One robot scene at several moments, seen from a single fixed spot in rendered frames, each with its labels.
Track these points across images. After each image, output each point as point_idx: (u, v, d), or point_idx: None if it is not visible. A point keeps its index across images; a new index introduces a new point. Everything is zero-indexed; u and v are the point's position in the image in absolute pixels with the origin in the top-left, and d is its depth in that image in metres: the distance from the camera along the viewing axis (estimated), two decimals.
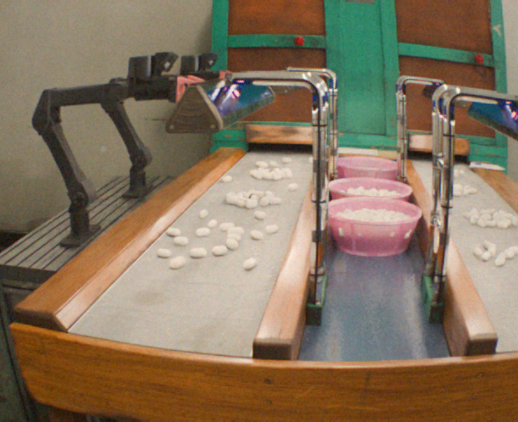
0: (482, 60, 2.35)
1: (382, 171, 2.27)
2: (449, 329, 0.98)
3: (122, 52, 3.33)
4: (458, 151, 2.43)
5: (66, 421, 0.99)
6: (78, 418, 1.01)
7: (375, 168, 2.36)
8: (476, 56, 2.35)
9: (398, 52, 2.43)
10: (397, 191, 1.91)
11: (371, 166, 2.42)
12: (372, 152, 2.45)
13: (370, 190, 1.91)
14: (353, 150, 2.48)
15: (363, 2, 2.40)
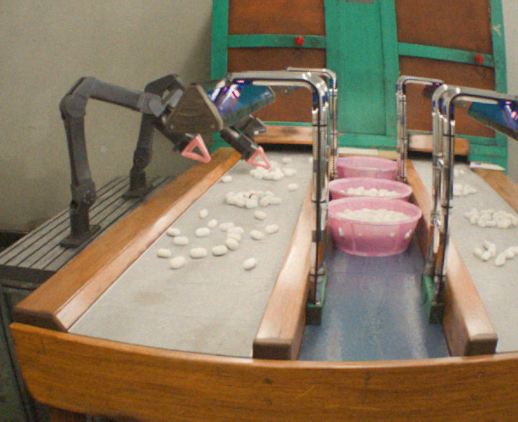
0: (482, 60, 2.35)
1: (382, 171, 2.27)
2: (449, 329, 0.98)
3: (122, 52, 3.33)
4: (458, 151, 2.43)
5: (66, 421, 0.99)
6: (78, 418, 1.01)
7: (375, 168, 2.36)
8: (476, 56, 2.35)
9: (398, 52, 2.43)
10: (397, 191, 1.91)
11: (371, 166, 2.42)
12: (372, 152, 2.45)
13: (370, 190, 1.91)
14: (353, 150, 2.48)
15: (363, 2, 2.40)
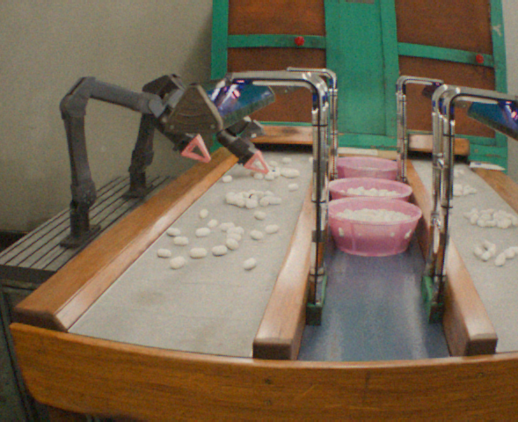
0: (482, 60, 2.35)
1: (382, 171, 2.27)
2: (449, 329, 0.98)
3: (122, 52, 3.33)
4: (458, 151, 2.43)
5: (66, 421, 0.99)
6: (78, 418, 1.01)
7: (375, 168, 2.36)
8: (476, 56, 2.35)
9: (398, 52, 2.43)
10: (397, 191, 1.91)
11: (371, 166, 2.42)
12: (372, 152, 2.45)
13: (370, 190, 1.91)
14: (353, 150, 2.48)
15: (363, 2, 2.40)
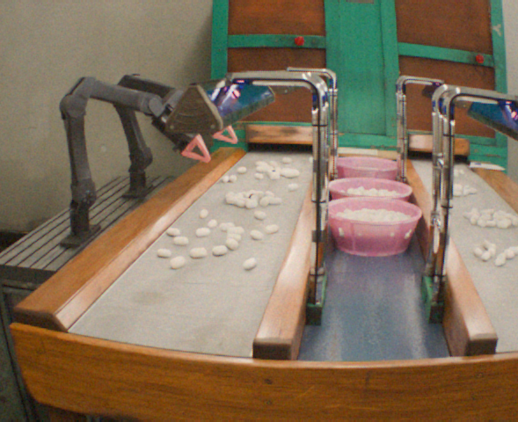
0: (482, 60, 2.35)
1: (382, 171, 2.27)
2: (449, 329, 0.98)
3: (122, 52, 3.33)
4: (458, 151, 2.43)
5: (66, 421, 0.99)
6: (78, 418, 1.01)
7: (375, 168, 2.36)
8: (476, 56, 2.35)
9: (398, 52, 2.43)
10: (397, 191, 1.91)
11: (371, 166, 2.42)
12: (372, 152, 2.45)
13: (370, 190, 1.91)
14: (353, 150, 2.48)
15: (363, 2, 2.40)
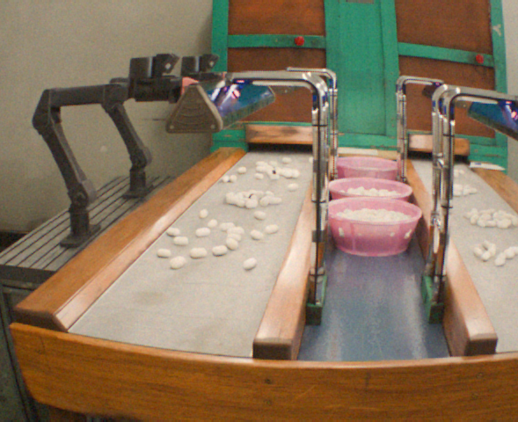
0: (482, 60, 2.35)
1: (382, 171, 2.27)
2: (449, 329, 0.98)
3: (122, 52, 3.33)
4: (458, 151, 2.43)
5: (66, 421, 0.99)
6: (78, 418, 1.01)
7: (375, 168, 2.36)
8: (476, 56, 2.35)
9: (398, 52, 2.43)
10: (397, 191, 1.91)
11: (371, 166, 2.42)
12: (372, 152, 2.45)
13: (370, 190, 1.91)
14: (353, 150, 2.48)
15: (363, 2, 2.40)
